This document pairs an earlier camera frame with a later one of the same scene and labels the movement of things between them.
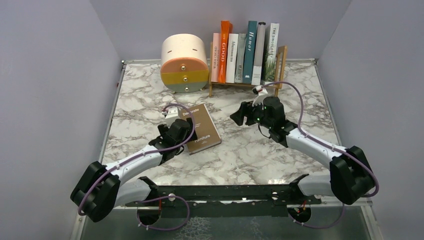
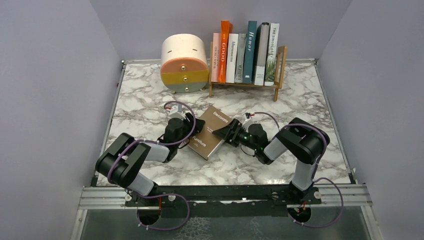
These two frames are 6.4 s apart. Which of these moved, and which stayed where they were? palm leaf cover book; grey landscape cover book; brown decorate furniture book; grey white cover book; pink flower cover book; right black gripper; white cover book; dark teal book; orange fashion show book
Moved: right black gripper; grey white cover book; brown decorate furniture book
Stayed: dark teal book; white cover book; grey landscape cover book; orange fashion show book; pink flower cover book; palm leaf cover book
